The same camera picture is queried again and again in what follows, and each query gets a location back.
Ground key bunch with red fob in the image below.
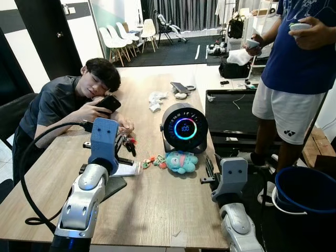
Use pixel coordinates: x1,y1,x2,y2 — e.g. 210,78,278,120
120,134,138,157

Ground white paper slip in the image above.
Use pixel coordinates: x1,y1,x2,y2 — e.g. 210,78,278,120
111,162,142,177

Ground black smartphone lying flat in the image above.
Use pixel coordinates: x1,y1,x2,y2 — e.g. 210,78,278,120
100,176,128,203

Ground teal plush toy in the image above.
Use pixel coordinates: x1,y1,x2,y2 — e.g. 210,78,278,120
165,151,199,175

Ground black smartphone in person's hands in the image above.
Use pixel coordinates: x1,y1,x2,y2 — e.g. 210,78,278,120
96,94,122,113

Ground black treadmill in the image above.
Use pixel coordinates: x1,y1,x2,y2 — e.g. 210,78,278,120
205,88,321,145

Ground crumpled white tissue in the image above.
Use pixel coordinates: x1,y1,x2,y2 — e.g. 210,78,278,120
148,91,169,112

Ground light wooden table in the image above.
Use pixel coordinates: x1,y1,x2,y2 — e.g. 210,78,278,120
0,73,232,250

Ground seated person in grey shirt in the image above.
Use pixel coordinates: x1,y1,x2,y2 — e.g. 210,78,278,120
12,58,134,184

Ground blue plastic bucket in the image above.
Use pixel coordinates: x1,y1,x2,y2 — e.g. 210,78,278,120
272,166,336,237

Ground black floor bag white contents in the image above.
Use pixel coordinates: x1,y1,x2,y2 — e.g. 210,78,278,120
219,50,253,79

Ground black chair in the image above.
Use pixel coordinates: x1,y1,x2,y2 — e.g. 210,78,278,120
0,93,37,153

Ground black door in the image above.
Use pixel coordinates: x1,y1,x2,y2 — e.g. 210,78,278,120
15,0,83,79

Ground standing person in blue shirt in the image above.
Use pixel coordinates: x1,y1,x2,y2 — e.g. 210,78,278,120
244,0,336,205

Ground black backpack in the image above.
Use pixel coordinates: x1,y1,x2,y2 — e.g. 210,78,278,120
227,15,245,40

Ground grey curtain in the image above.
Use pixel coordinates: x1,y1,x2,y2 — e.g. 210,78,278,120
142,0,221,32

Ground colourful keychain charms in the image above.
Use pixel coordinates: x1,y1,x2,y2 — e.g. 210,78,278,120
142,155,167,170

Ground round black speaker ring light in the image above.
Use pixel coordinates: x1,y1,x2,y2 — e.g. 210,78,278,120
160,103,209,154

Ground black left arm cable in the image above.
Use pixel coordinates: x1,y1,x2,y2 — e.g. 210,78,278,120
18,122,95,234

